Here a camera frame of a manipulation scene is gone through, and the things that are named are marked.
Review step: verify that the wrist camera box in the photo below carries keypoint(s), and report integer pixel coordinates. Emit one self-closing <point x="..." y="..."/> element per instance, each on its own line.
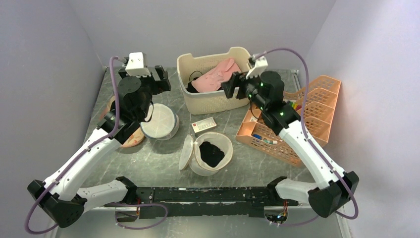
<point x="257" y="64"/>
<point x="136" y="65"/>

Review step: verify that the beige trim mesh laundry bag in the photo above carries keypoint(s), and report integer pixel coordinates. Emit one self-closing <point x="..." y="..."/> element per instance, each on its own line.
<point x="190" y="153"/>

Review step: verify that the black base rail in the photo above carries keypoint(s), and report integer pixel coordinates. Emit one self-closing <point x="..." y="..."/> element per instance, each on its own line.
<point x="250" y="201"/>

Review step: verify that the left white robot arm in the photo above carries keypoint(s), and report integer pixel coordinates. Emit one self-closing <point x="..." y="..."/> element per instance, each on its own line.
<point x="61" y="196"/>

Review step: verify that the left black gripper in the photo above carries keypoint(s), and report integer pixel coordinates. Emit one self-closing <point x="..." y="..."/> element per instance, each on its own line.
<point x="163" y="85"/>

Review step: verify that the cream plastic basket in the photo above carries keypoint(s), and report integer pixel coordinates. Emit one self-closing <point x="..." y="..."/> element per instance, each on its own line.
<point x="215" y="101"/>

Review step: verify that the pink bra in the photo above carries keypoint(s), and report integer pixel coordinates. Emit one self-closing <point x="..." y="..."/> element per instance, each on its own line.
<point x="211" y="81"/>

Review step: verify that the orange plastic file organizer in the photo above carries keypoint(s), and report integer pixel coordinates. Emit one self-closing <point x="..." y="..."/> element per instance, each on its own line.
<point x="318" y="116"/>

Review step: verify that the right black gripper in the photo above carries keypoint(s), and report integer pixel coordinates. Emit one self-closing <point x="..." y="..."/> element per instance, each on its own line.
<point x="229" y="87"/>

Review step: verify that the small white red box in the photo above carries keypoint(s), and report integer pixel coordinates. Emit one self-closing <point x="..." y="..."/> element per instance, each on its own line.
<point x="203" y="125"/>

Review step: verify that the coloured markers set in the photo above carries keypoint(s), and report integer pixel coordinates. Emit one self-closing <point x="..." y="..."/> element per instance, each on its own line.
<point x="294" y="105"/>

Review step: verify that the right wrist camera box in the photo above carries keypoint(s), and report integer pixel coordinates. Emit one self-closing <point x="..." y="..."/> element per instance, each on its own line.
<point x="257" y="64"/>

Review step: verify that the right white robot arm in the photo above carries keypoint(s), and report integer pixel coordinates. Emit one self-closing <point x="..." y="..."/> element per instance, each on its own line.
<point x="333" y="186"/>

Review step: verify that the floral orange sleep mask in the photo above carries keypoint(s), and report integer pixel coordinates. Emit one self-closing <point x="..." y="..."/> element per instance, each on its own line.
<point x="135" y="139"/>

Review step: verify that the grey trim mesh laundry bag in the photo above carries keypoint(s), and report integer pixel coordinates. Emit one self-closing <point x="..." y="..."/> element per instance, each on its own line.
<point x="162" y="123"/>

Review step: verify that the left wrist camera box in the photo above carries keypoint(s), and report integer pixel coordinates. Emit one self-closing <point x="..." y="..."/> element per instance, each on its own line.
<point x="136" y="65"/>

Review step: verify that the black bra in bag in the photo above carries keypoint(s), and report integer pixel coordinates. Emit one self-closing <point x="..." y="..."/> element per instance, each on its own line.
<point x="211" y="154"/>

